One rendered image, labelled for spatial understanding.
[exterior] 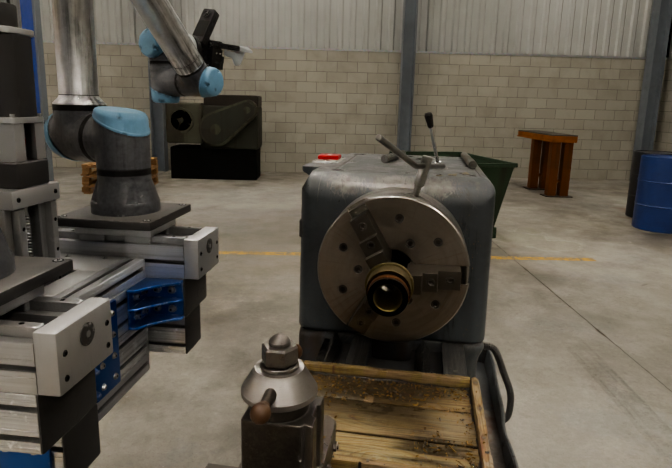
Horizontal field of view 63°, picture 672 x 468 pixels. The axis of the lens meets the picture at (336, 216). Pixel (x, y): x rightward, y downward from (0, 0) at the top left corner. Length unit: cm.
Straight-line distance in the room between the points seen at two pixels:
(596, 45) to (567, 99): 116
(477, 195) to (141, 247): 76
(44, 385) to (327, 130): 1039
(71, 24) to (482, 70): 1044
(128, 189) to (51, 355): 55
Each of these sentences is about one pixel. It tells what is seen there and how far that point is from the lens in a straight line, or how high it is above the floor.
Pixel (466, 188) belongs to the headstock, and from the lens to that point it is 127.
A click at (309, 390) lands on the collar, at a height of 113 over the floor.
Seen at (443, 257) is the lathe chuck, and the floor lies 112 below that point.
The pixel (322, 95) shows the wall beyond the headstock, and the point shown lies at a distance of 1105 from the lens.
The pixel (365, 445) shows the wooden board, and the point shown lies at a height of 88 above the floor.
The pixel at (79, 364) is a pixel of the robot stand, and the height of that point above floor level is 105.
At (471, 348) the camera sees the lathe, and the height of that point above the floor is 86.
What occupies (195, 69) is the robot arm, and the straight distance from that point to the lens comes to 146.
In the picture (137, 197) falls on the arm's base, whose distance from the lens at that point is 129.
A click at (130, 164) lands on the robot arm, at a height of 127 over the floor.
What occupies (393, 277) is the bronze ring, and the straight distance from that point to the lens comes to 99.
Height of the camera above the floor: 142
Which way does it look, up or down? 12 degrees down
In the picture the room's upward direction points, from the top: 1 degrees clockwise
